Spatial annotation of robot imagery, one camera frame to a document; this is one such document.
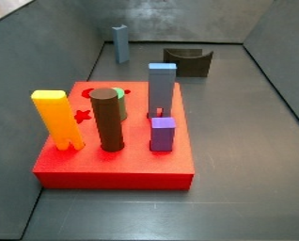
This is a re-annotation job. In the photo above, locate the black curved block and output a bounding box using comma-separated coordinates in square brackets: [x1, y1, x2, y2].
[163, 48, 213, 77]

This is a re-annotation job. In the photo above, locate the yellow notched block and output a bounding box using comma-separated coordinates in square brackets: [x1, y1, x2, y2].
[32, 90, 84, 151]

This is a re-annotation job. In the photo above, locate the grey-blue tall arch block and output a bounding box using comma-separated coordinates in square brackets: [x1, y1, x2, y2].
[148, 63, 177, 118]

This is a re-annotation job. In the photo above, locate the dark brown cylinder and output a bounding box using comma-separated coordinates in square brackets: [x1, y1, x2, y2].
[89, 88, 124, 153]

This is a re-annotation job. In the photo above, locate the purple square block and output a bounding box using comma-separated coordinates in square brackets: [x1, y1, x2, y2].
[149, 117, 176, 152]

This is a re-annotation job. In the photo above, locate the red foam peg board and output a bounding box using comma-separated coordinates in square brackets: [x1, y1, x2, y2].
[32, 82, 195, 190]

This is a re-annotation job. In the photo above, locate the green cylinder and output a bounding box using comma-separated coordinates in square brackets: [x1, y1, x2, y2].
[112, 88, 127, 121]

